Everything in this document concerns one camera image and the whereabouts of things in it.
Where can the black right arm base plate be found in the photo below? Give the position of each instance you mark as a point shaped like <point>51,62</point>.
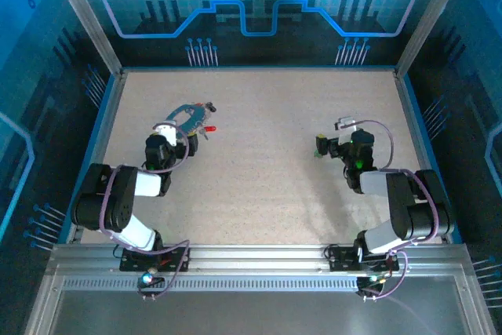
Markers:
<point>341,260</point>

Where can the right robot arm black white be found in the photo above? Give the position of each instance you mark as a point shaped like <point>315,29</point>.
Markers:
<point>400,201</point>

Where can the key with green tag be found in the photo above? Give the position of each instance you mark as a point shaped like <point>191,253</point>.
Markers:
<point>318,154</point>

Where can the gray metal plate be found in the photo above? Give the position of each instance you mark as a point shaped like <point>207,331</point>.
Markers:
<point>251,315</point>

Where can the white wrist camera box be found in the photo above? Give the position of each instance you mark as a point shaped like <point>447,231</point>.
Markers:
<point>347,127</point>
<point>168,133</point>

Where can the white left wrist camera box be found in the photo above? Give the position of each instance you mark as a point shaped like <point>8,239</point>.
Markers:
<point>168,133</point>

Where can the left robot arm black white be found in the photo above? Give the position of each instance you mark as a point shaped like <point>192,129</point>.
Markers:
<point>117,201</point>

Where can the small board with lights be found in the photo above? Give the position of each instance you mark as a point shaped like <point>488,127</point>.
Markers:
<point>151,281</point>
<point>370,281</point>

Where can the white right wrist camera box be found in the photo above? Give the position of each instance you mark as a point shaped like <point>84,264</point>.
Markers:
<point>347,127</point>

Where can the wide aluminium frame rail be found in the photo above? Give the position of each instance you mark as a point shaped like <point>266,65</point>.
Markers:
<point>259,256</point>

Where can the thin aluminium table rail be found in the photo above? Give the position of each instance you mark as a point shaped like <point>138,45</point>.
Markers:
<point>259,70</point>

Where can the aluminium frame post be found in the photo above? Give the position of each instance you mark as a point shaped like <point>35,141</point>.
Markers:
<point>431,17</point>
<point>84,17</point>

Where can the aluminium side rail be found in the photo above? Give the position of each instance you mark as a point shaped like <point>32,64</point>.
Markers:
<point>422,154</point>
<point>99,154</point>

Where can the clear bag with small items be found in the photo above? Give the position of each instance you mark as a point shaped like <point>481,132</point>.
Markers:
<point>183,109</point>

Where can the key with black tag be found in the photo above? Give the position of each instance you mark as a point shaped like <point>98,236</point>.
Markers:
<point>211,106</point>

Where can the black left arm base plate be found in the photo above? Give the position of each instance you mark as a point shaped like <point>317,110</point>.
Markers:
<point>133,262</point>

